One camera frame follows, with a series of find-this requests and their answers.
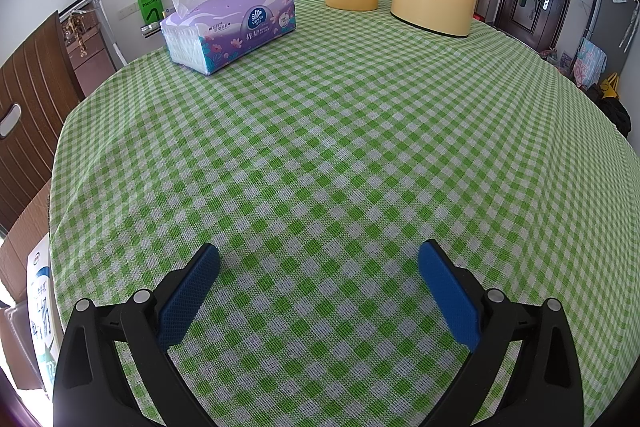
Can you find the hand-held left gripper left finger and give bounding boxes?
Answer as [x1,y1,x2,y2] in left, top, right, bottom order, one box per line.
[52,243,222,427]

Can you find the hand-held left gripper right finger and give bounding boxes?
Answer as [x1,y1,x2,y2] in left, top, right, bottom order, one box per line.
[417,239,586,427]

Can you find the white milk carton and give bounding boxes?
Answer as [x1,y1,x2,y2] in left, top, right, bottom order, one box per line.
[27,234,64,403]

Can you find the brown cardboard box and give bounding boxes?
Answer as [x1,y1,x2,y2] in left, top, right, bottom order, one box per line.
[0,179,53,390]

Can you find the green checked tablecloth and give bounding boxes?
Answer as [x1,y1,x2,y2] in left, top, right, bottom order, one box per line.
[47,0,640,427]

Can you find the brown chair with pink seat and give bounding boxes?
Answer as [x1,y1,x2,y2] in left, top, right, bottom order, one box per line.
[0,12,87,233]

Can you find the black bag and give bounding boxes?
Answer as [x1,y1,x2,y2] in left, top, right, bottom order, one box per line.
[587,84,632,138]

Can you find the purple tissue pack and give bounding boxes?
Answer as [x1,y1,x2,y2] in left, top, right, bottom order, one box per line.
[160,0,297,76]

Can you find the pastel printed bag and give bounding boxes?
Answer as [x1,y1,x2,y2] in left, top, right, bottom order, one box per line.
[572,38,607,88]

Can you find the bunch of dried plants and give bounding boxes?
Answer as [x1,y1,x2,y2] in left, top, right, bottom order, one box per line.
[62,13,89,58]

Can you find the green paper bag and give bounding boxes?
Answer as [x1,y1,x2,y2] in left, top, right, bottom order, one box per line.
[138,0,164,28]

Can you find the metal drying rack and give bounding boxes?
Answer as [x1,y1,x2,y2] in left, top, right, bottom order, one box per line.
[57,0,126,68]

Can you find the grey fridge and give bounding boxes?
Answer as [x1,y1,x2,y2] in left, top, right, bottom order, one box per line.
[582,0,640,78]

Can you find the white folded umbrella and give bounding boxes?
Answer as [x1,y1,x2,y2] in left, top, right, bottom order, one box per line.
[619,0,640,54]

